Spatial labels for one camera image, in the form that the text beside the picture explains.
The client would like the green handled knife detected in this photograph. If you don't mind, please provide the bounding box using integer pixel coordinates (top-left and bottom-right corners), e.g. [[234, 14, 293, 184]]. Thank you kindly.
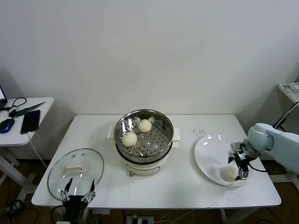
[[11, 101, 46, 117]]

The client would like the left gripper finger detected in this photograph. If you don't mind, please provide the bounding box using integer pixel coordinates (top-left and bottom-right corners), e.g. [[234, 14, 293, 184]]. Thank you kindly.
[[80, 179, 97, 203], [60, 178, 73, 202]]

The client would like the white charging cable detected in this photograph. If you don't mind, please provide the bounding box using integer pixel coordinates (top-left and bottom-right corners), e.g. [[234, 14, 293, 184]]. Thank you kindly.
[[28, 132, 49, 168]]

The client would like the large white work table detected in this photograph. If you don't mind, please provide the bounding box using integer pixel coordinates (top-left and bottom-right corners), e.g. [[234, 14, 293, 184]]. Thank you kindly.
[[31, 114, 282, 224]]

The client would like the black smartphone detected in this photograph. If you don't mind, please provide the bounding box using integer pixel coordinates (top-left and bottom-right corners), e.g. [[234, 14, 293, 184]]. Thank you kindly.
[[20, 109, 41, 135]]

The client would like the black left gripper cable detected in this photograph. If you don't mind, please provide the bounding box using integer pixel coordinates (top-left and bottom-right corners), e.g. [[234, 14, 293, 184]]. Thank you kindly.
[[50, 205, 65, 224]]

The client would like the large white plate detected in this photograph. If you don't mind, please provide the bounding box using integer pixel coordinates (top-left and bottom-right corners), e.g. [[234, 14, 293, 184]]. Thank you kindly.
[[194, 134, 253, 187]]

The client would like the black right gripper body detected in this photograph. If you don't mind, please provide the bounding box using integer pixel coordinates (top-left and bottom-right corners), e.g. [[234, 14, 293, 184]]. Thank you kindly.
[[233, 151, 250, 173]]

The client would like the black laptop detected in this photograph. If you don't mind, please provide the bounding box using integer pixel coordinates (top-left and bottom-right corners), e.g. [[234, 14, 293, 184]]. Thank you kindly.
[[0, 85, 9, 110]]

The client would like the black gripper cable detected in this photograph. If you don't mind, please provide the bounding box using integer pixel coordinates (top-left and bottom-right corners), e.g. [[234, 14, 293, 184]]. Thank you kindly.
[[50, 205, 65, 224], [247, 162, 269, 173]]

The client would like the white rounded side table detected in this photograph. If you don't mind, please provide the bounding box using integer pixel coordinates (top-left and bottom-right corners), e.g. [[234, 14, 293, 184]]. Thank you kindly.
[[0, 97, 55, 203]]

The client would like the white steamed baozi bun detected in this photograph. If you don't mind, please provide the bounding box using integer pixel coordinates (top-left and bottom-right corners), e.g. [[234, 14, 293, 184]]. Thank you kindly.
[[221, 166, 238, 182], [137, 119, 152, 133], [121, 132, 138, 147]]

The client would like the white electronic device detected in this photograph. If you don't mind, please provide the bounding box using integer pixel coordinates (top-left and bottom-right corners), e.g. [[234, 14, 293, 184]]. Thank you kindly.
[[281, 83, 299, 94]]

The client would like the grey floor power strip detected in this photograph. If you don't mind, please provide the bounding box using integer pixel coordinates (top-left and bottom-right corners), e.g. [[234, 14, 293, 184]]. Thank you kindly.
[[126, 216, 155, 224]]

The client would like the perforated steel steamer basket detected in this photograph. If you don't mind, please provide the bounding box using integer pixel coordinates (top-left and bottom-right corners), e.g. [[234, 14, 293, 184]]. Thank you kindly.
[[107, 109, 182, 159]]

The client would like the blue computer mouse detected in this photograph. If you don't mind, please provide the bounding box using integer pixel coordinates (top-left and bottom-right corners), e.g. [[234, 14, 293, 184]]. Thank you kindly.
[[0, 118, 16, 134]]

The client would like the black floor cable bundle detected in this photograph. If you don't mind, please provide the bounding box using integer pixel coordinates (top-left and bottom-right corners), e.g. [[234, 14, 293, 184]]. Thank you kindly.
[[0, 198, 39, 224]]

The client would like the round glass pot lid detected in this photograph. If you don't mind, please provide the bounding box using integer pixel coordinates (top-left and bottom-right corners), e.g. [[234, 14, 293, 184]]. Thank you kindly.
[[48, 148, 105, 201]]

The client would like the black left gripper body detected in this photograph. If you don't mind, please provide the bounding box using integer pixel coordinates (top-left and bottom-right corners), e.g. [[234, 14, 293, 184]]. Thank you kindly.
[[62, 195, 88, 220]]

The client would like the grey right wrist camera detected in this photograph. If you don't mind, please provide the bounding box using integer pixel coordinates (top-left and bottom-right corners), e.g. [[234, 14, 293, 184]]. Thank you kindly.
[[230, 141, 246, 153]]

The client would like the black cord loop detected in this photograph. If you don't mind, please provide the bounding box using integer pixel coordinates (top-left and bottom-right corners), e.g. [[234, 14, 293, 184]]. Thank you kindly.
[[3, 97, 28, 112]]

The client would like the white floor cable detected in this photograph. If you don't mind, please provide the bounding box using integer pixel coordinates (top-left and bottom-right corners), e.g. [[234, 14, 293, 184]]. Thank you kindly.
[[158, 209, 196, 222]]

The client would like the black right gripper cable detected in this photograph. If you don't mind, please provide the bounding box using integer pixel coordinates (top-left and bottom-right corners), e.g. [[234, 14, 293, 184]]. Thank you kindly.
[[247, 162, 269, 173]]

